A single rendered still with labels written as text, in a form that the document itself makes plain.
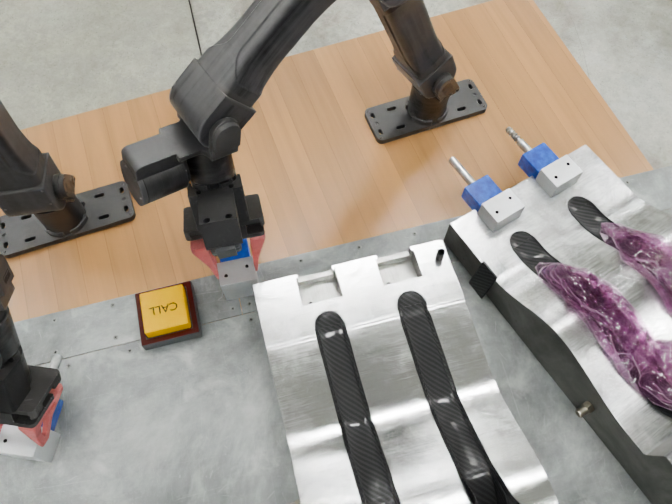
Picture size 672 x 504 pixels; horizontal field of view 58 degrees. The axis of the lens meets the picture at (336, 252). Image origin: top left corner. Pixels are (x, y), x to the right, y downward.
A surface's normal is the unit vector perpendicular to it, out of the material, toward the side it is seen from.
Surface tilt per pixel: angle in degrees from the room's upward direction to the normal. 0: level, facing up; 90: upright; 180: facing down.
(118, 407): 0
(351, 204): 0
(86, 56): 0
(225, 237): 61
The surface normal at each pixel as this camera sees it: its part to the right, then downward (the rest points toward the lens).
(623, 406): 0.10, -0.29
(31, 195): 0.15, 0.83
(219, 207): -0.11, -0.80
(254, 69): 0.67, 0.59
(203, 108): -0.45, -0.07
